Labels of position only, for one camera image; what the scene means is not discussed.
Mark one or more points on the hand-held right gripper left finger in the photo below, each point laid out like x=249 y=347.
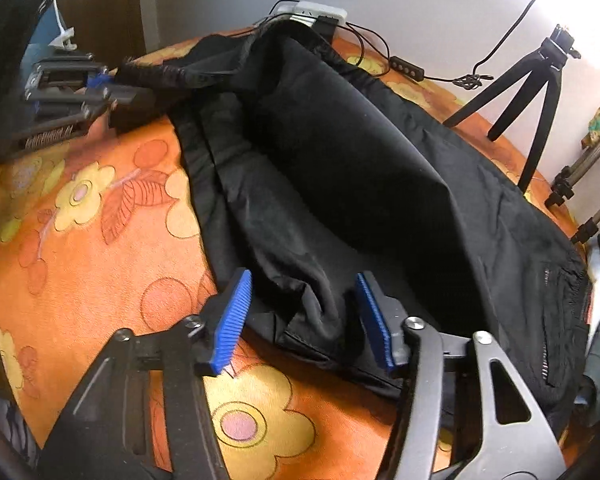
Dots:
x=232 y=317

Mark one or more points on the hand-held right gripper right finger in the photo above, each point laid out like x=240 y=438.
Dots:
x=375 y=320

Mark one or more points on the orange floral blanket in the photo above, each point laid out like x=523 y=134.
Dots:
x=105 y=260

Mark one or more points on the black glossy curved object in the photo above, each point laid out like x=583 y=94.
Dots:
x=10 y=20

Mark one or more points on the small black tripod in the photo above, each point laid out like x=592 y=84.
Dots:
x=545 y=90

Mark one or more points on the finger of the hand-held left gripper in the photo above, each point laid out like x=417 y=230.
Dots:
x=97 y=81
x=122 y=95

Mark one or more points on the white power strip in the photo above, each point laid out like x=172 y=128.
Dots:
x=310 y=9

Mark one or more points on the metal tripod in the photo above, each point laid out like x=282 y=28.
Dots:
x=562 y=185

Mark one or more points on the black plug adapter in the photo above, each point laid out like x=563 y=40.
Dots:
x=326 y=27

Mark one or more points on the black pants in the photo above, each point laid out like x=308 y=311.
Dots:
x=355 y=160

